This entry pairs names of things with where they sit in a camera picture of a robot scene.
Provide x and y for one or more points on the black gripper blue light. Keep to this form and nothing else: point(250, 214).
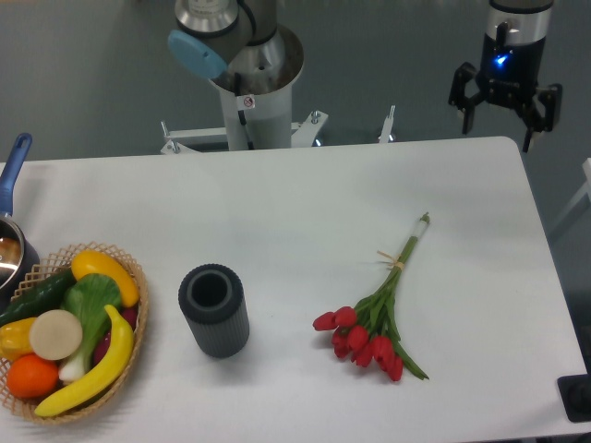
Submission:
point(514, 42)

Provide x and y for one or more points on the red tulip bouquet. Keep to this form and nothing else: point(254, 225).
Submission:
point(367, 332)

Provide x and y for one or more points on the black device table corner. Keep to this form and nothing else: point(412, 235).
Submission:
point(575, 396)

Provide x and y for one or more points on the dark grey ribbed vase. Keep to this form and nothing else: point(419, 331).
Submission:
point(212, 300)

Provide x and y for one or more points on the dark red vegetable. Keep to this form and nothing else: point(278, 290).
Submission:
point(130, 315)

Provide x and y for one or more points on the green bok choy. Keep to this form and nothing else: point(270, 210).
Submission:
point(86, 301)

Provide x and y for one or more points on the yellow banana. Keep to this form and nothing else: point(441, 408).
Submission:
point(100, 377)

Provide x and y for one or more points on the woven wicker basket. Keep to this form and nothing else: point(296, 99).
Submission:
point(49, 266)

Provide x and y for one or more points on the green cucumber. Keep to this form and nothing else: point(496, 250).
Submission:
point(44, 296)

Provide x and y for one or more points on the beige round disc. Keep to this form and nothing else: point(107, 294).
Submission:
point(55, 334)

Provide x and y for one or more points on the yellow bell pepper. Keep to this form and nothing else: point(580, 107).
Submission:
point(15, 340)

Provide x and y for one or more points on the orange fruit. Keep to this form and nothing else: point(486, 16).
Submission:
point(31, 377)

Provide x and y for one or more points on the white frame right edge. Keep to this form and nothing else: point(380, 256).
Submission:
point(575, 208)

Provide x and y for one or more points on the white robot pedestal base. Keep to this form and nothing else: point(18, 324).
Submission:
point(251, 122)

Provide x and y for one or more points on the blue handled saucepan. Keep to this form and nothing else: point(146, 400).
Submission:
point(18, 256)

